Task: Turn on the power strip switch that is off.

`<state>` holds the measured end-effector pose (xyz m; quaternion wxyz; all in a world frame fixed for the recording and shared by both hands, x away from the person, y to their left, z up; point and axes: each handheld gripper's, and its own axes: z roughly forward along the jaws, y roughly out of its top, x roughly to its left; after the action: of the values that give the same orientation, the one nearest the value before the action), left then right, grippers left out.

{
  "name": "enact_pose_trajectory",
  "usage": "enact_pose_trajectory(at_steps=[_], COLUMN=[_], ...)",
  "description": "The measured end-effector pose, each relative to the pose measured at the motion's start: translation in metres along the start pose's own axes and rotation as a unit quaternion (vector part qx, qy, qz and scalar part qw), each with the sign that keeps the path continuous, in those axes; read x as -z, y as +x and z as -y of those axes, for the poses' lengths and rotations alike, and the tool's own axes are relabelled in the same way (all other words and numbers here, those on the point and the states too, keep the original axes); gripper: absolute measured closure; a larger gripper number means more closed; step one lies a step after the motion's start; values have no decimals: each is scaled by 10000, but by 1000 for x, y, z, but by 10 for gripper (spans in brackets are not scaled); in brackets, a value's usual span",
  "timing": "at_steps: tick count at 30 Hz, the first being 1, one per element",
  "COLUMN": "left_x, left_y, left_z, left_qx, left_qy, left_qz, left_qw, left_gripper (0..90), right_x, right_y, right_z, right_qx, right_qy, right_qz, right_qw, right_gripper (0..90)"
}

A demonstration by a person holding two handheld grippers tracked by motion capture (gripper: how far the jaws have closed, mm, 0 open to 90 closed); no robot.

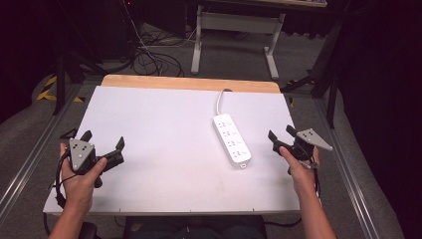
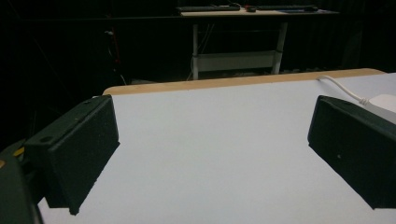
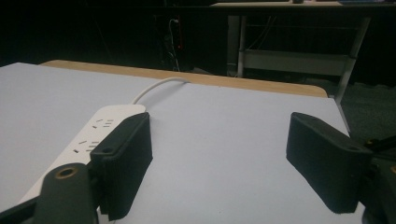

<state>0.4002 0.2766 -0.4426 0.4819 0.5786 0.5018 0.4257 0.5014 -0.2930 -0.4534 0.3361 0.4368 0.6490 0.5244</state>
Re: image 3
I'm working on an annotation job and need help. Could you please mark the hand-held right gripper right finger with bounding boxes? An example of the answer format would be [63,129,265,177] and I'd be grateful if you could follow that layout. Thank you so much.
[286,111,374,215]

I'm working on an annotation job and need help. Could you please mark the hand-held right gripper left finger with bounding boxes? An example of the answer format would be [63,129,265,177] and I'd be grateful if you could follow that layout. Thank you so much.
[89,112,154,222]

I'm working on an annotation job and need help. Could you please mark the white power strip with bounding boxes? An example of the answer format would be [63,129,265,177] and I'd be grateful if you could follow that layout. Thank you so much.
[19,104,147,204]

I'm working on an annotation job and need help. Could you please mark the grey metal desk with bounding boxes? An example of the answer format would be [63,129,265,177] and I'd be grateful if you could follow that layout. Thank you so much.
[210,0,396,104]

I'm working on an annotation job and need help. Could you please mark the white power strip cable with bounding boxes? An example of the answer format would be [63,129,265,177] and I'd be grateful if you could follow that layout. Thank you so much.
[132,77,191,105]

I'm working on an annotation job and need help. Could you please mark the dark hanging cables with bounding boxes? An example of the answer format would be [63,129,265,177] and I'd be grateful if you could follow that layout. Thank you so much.
[162,17,185,72]

